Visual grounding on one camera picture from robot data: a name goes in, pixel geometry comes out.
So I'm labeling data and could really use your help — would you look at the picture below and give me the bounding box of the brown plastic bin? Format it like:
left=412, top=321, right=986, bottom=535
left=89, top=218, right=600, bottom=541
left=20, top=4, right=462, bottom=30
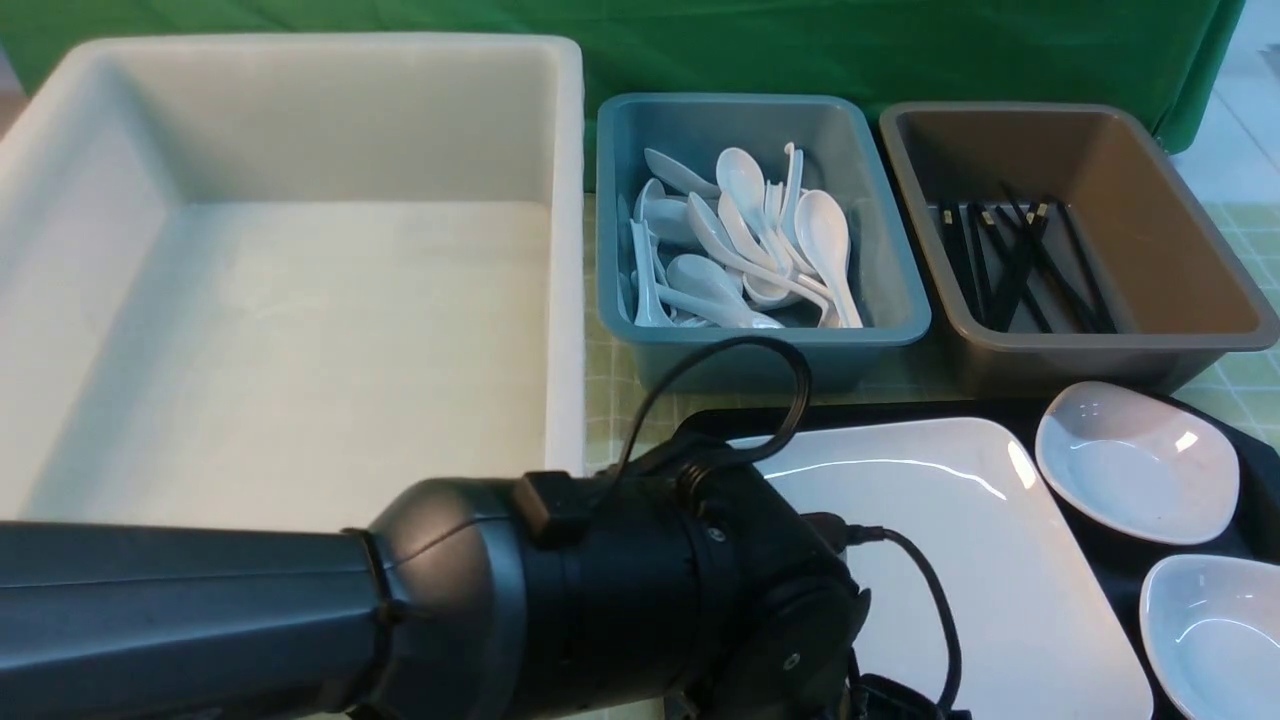
left=879, top=102, right=1277, bottom=396

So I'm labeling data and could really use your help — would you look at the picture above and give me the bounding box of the white soup spoon in bin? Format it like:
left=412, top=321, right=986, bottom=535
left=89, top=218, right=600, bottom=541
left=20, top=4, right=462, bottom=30
left=716, top=147, right=792, bottom=275
left=794, top=190, right=864, bottom=328
left=657, top=254, right=783, bottom=331

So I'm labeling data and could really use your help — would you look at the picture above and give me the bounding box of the large white rectangular plate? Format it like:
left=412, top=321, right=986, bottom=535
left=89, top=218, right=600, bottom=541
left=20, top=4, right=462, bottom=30
left=758, top=416, right=1153, bottom=719

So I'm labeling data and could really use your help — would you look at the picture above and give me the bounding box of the small white bowl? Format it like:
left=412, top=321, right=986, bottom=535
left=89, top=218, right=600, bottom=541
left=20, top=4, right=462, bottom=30
left=1139, top=553, right=1279, bottom=719
left=1036, top=380, right=1240, bottom=546

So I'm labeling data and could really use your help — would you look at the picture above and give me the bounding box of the green backdrop cloth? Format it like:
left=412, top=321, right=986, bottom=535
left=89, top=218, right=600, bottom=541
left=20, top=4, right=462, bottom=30
left=1, top=1, right=1242, bottom=201

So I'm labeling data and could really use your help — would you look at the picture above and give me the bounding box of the black serving tray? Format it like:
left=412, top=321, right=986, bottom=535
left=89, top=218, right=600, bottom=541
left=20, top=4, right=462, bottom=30
left=680, top=392, right=1280, bottom=720

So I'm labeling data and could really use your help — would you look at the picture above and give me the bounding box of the black chopstick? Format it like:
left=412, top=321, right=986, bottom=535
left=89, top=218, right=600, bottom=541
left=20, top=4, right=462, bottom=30
left=1053, top=196, right=1117, bottom=334
left=992, top=193, right=1050, bottom=333
left=940, top=201, right=986, bottom=325

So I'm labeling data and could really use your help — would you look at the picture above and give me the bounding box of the teal plastic bin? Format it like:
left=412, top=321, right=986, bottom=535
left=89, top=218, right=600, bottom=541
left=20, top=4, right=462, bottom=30
left=596, top=94, right=931, bottom=392

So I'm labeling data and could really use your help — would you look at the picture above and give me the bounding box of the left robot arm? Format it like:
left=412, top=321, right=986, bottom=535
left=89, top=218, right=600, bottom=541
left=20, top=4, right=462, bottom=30
left=3, top=436, right=872, bottom=719

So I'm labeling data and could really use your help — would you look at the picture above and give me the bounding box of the black cable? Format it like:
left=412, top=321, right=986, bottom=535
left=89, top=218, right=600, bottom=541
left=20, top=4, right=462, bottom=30
left=611, top=336, right=966, bottom=716

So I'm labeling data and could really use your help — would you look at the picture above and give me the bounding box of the large white plastic tub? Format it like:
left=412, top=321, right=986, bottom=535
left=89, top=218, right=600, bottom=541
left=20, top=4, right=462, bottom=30
left=1, top=33, right=585, bottom=530

